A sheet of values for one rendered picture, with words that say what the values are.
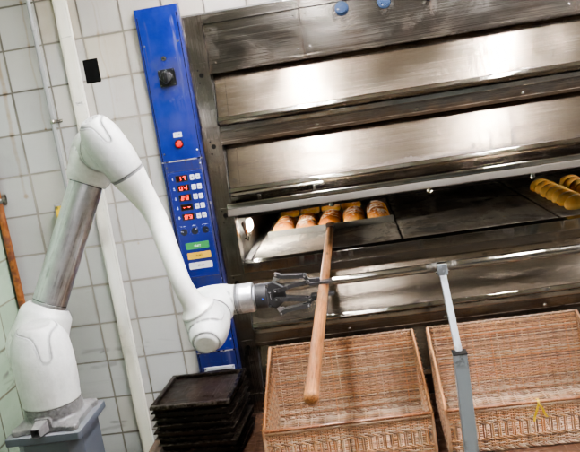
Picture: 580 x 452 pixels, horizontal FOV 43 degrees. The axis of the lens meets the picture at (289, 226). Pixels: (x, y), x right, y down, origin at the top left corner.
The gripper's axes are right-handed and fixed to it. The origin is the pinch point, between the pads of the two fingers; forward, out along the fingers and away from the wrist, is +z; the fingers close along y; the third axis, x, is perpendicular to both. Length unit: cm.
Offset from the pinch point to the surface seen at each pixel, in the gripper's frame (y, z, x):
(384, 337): 36, 16, -52
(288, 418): 60, -23, -44
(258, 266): 3, -27, -55
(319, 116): -49, 5, -55
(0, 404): 34, -123, -26
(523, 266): 17, 70, -56
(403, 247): 3, 28, -55
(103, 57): -82, -70, -55
